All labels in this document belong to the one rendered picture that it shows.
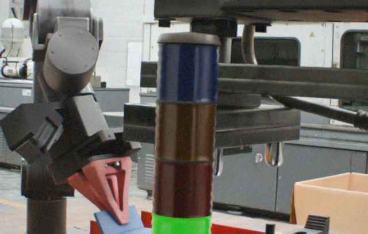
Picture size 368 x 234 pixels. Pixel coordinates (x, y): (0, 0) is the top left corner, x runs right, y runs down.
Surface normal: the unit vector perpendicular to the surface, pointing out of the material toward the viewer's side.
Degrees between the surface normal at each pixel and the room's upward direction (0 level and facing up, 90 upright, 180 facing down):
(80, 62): 67
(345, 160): 90
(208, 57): 104
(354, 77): 90
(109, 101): 90
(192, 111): 76
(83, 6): 26
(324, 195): 88
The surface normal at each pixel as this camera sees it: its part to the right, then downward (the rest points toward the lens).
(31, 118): 0.72, -0.46
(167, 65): -0.63, 0.25
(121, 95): 0.77, 0.07
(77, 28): 0.25, -0.34
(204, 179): 0.67, -0.18
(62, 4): 0.15, -0.87
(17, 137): -0.57, 0.04
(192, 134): 0.21, 0.30
